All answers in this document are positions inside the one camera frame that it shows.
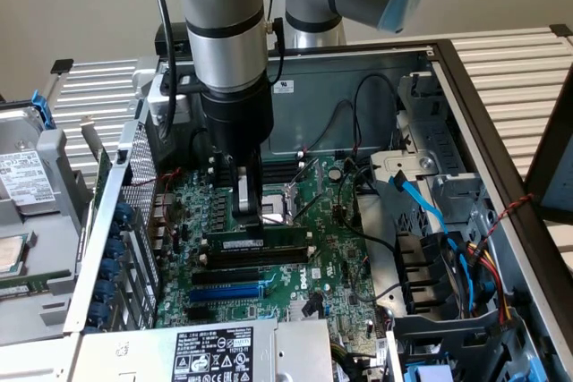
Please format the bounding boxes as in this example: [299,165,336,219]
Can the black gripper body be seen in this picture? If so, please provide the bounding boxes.
[199,80,276,153]

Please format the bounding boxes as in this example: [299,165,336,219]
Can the CPU socket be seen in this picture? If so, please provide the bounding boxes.
[262,183,306,233]

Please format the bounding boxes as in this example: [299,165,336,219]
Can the metal socket cover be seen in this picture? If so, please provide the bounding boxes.
[286,156,326,204]

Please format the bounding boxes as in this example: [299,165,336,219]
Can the open metal PC case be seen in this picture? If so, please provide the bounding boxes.
[62,37,573,382]

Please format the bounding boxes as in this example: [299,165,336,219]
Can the green Dell motherboard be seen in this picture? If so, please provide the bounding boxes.
[154,156,380,343]

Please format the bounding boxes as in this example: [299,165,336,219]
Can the long black expansion slot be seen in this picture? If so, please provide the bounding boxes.
[190,267,261,288]

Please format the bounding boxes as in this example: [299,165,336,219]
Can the metal rear port stack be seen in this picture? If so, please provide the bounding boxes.
[149,192,176,258]

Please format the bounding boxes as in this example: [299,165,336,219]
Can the black box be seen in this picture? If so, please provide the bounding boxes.
[154,21,192,61]

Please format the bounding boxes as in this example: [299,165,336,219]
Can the blue expansion slot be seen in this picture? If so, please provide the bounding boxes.
[187,285,264,304]

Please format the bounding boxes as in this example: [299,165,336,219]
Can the silver heatsink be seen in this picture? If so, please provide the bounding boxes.
[287,299,328,323]

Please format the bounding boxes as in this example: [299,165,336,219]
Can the blue card retention clip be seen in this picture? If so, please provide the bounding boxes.
[87,302,111,327]
[105,238,126,262]
[98,259,122,283]
[114,201,134,225]
[92,280,116,305]

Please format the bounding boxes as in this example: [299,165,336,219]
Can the green graphics card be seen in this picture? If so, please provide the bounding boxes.
[79,111,115,240]

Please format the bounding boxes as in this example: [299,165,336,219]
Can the black plastic fan shroud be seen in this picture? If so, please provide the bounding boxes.
[392,229,451,317]

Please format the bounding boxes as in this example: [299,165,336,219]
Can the grey parts rack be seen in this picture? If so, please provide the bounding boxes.
[0,81,98,347]

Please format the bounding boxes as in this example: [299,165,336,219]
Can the metal disk bay cage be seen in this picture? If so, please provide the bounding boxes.
[393,69,493,240]

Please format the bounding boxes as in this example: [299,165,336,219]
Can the grey power supply unit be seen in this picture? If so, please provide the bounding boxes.
[66,318,336,382]

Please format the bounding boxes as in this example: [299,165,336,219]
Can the hard disk white label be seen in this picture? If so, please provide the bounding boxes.
[0,102,64,214]

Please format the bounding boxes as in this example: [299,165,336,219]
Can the blue plastic latch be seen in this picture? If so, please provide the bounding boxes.
[402,362,454,382]
[526,353,554,382]

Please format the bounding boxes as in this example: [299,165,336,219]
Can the CPU chip silver lid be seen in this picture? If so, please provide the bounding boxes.
[0,233,37,276]

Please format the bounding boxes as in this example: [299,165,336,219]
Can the dark case side panel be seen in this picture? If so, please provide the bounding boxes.
[523,57,573,227]

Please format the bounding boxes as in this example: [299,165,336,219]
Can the thick black looped cable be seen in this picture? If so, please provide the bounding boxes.
[190,129,210,164]

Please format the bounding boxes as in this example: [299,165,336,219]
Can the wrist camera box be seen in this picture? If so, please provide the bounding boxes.
[149,71,203,127]

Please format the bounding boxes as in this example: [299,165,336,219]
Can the black camera cable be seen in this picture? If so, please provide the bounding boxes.
[143,0,176,144]

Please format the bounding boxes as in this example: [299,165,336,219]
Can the red black twisted wire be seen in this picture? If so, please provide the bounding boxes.
[132,166,184,240]
[485,192,536,244]

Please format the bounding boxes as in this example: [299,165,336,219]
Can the thin black wire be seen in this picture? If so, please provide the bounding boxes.
[304,98,359,153]
[351,73,400,153]

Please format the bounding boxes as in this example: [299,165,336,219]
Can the black angled cable plug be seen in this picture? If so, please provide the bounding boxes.
[300,293,324,319]

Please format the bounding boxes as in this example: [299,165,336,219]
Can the silver metal bracket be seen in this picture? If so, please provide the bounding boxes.
[369,149,440,199]

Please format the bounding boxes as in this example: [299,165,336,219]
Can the grey wire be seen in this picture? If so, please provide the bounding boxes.
[348,256,402,302]

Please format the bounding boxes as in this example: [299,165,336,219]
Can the blue SATA wire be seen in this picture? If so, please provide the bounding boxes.
[388,170,478,316]

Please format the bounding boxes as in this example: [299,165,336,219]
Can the power supply cable bundle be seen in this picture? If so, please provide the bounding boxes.
[329,340,390,382]

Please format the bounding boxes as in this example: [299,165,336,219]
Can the blue plastic disk rail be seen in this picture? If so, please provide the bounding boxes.
[30,89,58,129]

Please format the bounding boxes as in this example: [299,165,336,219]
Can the multicolour power wire bundle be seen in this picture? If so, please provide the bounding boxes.
[464,241,515,326]

